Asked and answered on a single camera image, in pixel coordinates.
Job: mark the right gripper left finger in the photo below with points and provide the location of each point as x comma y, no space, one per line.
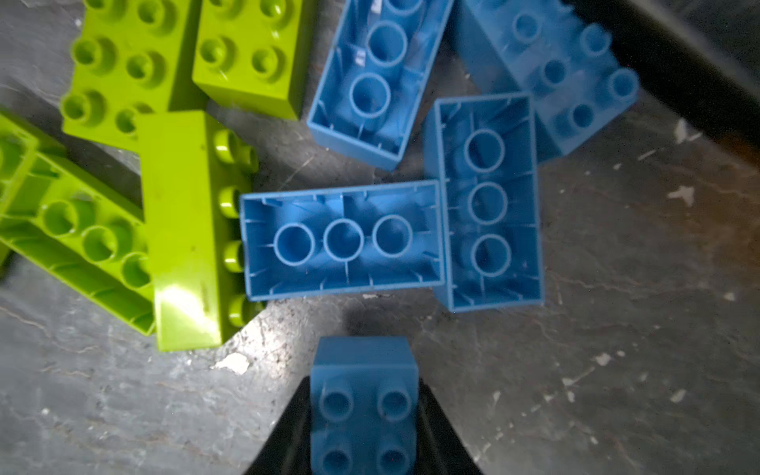
287,450

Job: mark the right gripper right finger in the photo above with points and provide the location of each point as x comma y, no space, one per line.
439,449

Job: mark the blue lego brick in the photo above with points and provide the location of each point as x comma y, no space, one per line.
364,394
545,49
375,77
482,149
342,240

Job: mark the green lego brick side-lying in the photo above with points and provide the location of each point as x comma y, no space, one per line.
194,170

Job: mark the green lego brick lower horizontal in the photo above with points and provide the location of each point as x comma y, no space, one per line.
108,252

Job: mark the green lego brick upper right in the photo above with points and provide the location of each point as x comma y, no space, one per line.
253,55

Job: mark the green lego brick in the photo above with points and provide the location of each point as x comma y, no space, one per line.
132,58
253,55
36,208

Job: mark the green lego brick lower left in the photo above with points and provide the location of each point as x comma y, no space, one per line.
36,208

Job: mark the blue lego brick top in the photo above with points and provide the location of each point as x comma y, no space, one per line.
545,49

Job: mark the green lego brick upper left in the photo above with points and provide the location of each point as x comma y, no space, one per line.
132,58

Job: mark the middle black bin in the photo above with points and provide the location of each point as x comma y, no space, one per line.
701,58

